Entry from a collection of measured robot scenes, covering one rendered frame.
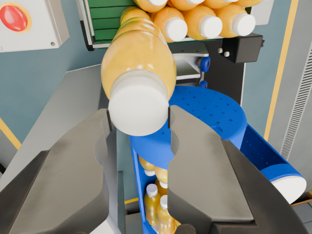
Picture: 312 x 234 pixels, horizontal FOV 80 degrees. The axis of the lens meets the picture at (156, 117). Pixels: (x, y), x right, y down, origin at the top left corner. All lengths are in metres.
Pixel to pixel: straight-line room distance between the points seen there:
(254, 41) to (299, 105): 2.03
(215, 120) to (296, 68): 1.88
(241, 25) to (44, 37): 0.37
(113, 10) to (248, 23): 0.33
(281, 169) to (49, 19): 1.02
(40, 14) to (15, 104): 1.50
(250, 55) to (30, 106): 1.61
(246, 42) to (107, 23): 0.37
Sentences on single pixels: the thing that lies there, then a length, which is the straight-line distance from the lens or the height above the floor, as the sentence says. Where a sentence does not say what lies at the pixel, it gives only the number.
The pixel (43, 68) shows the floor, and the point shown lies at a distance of 1.64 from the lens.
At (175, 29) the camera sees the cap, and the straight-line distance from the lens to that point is 0.39.
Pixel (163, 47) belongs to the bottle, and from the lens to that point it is 0.16.
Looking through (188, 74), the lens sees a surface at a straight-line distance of 0.48.
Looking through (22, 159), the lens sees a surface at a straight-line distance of 0.81.
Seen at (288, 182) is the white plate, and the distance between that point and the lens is 1.08.
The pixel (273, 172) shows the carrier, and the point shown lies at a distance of 1.05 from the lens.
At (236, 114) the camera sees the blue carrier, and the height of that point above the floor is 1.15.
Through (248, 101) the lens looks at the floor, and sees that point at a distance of 2.11.
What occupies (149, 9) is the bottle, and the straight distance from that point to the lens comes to 0.42.
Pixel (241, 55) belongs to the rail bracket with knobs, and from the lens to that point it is 0.58.
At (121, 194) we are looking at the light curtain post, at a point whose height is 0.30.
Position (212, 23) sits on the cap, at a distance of 0.42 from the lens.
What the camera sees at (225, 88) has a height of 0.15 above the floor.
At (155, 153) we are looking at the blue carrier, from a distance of 0.38.
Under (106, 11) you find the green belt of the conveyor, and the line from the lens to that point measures 0.57.
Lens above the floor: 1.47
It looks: 55 degrees down
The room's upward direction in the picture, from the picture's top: 162 degrees clockwise
